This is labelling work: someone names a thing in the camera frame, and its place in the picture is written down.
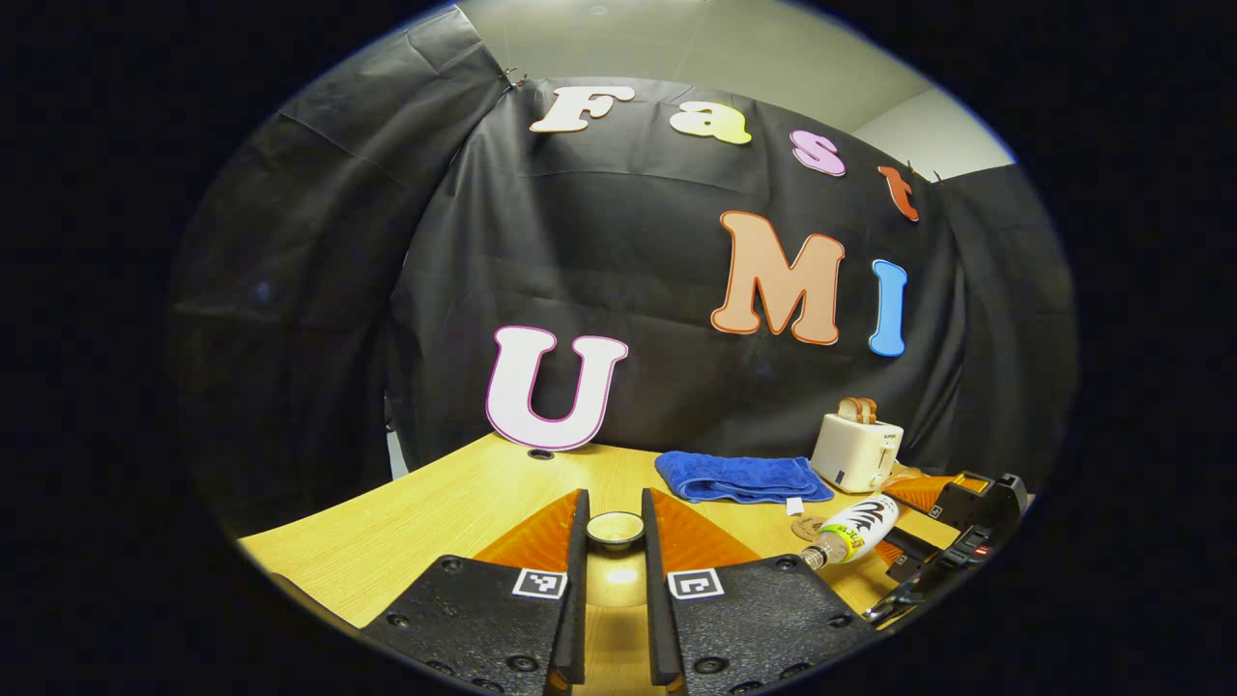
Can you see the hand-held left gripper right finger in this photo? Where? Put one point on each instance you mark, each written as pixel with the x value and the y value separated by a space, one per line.
pixel 657 619

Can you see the clear water bottle striped label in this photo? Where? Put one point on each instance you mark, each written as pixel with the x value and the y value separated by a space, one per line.
pixel 860 527

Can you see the round cork coaster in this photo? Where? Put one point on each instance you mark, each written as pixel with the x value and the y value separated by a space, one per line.
pixel 804 529

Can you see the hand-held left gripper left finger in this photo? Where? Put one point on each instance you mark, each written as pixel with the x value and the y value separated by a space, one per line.
pixel 580 619

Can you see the toast bread slice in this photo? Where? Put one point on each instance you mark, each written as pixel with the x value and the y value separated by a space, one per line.
pixel 848 410
pixel 868 410

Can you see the folded blue towel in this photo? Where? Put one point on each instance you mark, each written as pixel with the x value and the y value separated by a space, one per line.
pixel 739 476

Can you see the black backdrop cloth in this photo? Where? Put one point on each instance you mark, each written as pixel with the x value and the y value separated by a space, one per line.
pixel 599 271

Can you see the cream white toaster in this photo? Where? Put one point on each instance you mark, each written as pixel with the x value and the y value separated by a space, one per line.
pixel 855 454

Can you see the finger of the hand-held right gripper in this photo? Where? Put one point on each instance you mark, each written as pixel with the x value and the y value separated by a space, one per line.
pixel 923 493
pixel 918 556

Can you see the yellow teacup lid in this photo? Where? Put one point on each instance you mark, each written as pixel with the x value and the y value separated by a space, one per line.
pixel 616 580

